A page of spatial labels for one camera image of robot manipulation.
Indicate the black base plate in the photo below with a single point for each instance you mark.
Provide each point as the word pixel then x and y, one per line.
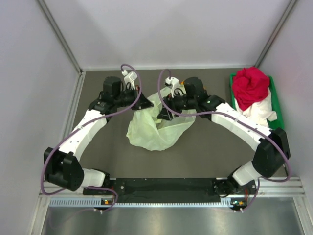
pixel 176 190

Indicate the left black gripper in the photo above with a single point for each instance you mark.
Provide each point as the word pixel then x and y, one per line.
pixel 142 103

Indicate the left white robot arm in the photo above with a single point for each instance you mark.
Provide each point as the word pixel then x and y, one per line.
pixel 62 163

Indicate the pale green plastic bag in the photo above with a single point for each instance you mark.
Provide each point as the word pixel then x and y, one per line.
pixel 153 134

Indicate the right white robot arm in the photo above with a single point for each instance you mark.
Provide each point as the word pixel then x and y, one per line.
pixel 271 147

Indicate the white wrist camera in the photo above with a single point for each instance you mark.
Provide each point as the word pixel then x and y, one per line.
pixel 129 79
pixel 174 84

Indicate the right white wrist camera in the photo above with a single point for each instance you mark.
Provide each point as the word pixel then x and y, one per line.
pixel 174 84

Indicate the green plastic tray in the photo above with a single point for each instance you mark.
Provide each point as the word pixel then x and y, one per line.
pixel 279 122

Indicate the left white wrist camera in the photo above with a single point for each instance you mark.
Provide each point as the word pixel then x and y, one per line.
pixel 129 79

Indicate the white cloth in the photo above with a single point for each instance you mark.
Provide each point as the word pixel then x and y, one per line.
pixel 261 112

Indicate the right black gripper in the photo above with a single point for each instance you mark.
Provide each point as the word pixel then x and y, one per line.
pixel 171 102

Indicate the red cloth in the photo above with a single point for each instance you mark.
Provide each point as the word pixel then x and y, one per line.
pixel 249 85

